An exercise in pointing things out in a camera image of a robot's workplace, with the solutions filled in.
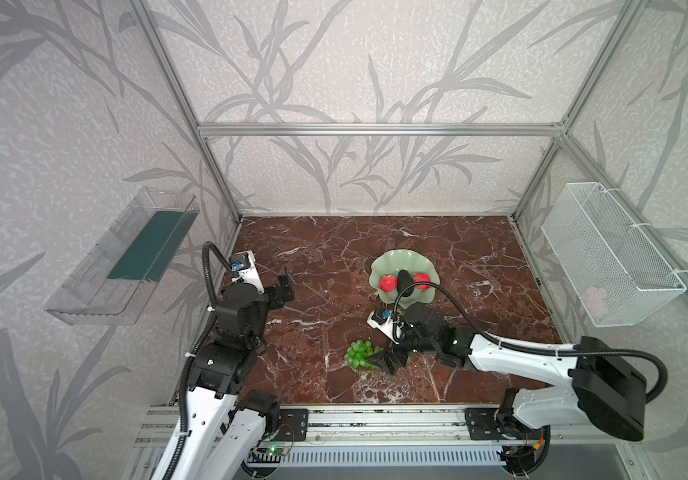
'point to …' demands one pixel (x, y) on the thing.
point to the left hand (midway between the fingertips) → (272, 262)
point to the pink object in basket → (595, 299)
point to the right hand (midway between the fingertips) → (374, 332)
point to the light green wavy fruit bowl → (392, 263)
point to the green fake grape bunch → (357, 353)
